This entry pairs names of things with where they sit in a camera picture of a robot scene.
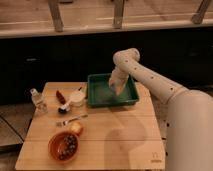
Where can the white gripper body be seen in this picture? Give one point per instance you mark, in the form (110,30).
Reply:
(118,79)

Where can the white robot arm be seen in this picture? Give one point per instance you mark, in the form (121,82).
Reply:
(189,145)

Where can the green plastic tray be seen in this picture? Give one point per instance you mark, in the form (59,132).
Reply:
(100,95)

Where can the wooden table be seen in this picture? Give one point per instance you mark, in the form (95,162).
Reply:
(114,138)

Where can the red sausage toy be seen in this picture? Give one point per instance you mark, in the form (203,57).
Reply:
(60,97)

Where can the yellow fruit toy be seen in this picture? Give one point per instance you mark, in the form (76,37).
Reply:
(76,127)

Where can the silver fork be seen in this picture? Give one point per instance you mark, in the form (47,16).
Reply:
(66,122)

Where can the clear spray bottle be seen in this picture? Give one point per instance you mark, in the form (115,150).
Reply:
(38,100)

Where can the orange bowl with grapes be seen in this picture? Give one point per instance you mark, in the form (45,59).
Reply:
(63,147)

